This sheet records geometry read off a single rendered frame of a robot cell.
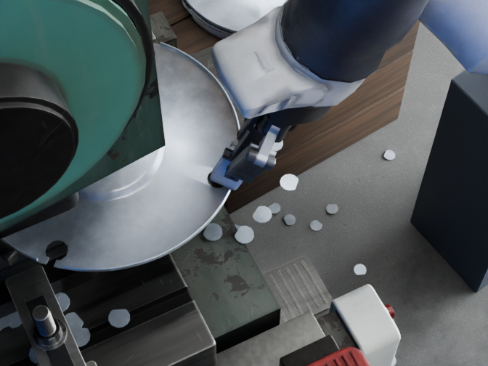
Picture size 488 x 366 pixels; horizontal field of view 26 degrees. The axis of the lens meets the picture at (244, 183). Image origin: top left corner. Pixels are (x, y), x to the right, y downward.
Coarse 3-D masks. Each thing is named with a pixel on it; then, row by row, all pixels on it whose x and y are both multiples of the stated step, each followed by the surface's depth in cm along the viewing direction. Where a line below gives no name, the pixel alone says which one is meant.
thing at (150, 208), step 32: (160, 64) 116; (192, 64) 116; (160, 96) 114; (192, 96) 114; (224, 96) 114; (192, 128) 112; (224, 128) 112; (160, 160) 110; (192, 160) 110; (96, 192) 108; (128, 192) 108; (160, 192) 108; (192, 192) 108; (224, 192) 108; (64, 224) 106; (96, 224) 106; (128, 224) 106; (160, 224) 106; (192, 224) 106; (32, 256) 104; (96, 256) 105; (128, 256) 105; (160, 256) 104
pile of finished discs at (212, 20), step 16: (192, 0) 173; (208, 0) 173; (224, 0) 173; (240, 0) 173; (256, 0) 173; (272, 0) 173; (192, 16) 173; (208, 16) 171; (224, 16) 171; (240, 16) 171; (256, 16) 171; (224, 32) 170
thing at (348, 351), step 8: (336, 352) 102; (344, 352) 102; (352, 352) 102; (360, 352) 102; (320, 360) 101; (328, 360) 101; (336, 360) 101; (344, 360) 101; (352, 360) 101; (360, 360) 101
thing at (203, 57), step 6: (210, 48) 118; (192, 54) 117; (198, 54) 117; (204, 54) 117; (210, 54) 117; (198, 60) 117; (204, 60) 117; (210, 60) 117; (210, 66) 116; (216, 72) 116; (222, 84) 115; (234, 102) 114; (240, 114) 113; (240, 120) 113; (240, 126) 112
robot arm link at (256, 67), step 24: (264, 24) 83; (216, 48) 82; (240, 48) 82; (264, 48) 82; (288, 48) 81; (240, 72) 82; (264, 72) 82; (288, 72) 82; (240, 96) 81; (264, 96) 81; (288, 96) 81; (312, 96) 83; (336, 96) 84
